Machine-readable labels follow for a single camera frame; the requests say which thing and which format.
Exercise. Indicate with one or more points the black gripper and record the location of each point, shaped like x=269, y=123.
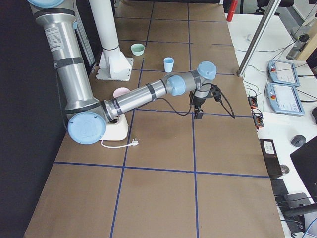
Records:
x=198, y=102

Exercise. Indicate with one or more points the light blue cup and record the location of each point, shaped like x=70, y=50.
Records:
x=168, y=66
x=168, y=59

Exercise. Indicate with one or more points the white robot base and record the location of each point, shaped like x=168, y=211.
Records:
x=113, y=65

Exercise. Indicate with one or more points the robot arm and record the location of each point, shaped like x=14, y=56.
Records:
x=93, y=114

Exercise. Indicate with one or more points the black power strip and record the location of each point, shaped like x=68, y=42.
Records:
x=258, y=118
x=253, y=102

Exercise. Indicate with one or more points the white power plug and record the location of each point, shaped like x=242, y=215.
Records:
x=134, y=142

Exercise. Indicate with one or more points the cream toaster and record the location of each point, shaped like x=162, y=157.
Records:
x=117, y=129

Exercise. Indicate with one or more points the pink bowl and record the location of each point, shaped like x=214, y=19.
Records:
x=120, y=91

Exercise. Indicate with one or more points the lower teach pendant tablet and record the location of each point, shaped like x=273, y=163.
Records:
x=284, y=99

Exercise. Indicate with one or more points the teach pendant tablet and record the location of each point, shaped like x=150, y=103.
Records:
x=284, y=99
x=283, y=72

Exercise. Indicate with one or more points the black box with label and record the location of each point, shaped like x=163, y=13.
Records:
x=270, y=158

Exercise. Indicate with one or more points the green bowl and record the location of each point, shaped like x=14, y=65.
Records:
x=137, y=49

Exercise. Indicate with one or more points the upper teach pendant tablet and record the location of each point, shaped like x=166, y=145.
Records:
x=283, y=72

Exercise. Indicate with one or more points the black computer mouse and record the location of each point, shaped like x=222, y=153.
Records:
x=298, y=140

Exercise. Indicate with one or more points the black monitor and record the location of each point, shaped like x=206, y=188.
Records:
x=305, y=161

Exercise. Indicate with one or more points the grey water bottle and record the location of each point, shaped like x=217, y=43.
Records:
x=298, y=46

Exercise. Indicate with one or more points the grey camera post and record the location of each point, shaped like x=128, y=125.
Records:
x=269, y=13

